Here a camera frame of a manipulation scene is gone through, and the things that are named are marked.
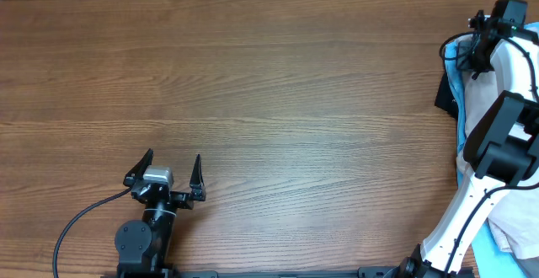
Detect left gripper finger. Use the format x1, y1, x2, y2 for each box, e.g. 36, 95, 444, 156
189, 154, 206, 200
123, 148, 153, 186

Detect beige shorts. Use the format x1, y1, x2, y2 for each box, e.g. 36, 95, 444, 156
455, 33, 539, 260

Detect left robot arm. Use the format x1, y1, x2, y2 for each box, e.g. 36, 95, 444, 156
115, 150, 206, 277

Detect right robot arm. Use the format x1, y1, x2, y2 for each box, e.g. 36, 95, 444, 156
374, 0, 538, 277

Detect light blue t-shirt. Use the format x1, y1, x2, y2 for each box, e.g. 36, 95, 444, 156
445, 41, 538, 277

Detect grey shorts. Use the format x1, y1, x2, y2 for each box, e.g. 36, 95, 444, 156
515, 257, 539, 278

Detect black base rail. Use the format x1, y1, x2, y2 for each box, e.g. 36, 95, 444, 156
100, 265, 477, 278

